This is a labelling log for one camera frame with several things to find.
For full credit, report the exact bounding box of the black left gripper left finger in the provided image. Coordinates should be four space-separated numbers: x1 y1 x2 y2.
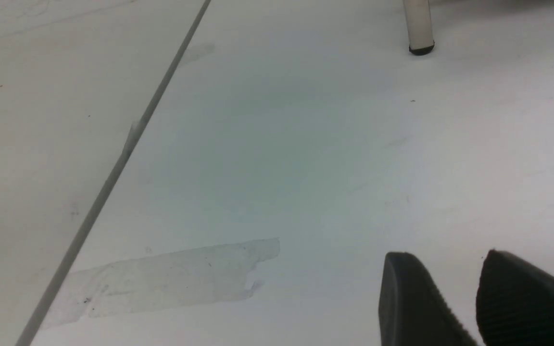
378 252 477 346

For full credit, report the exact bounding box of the stainless steel shoe rack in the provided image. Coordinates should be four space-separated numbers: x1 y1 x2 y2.
403 0 435 56

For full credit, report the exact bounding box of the clear tape strip on floor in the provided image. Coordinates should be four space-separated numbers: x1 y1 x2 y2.
40 238 280 329

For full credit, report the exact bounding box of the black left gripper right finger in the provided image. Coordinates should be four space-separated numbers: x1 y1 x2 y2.
476 249 554 346

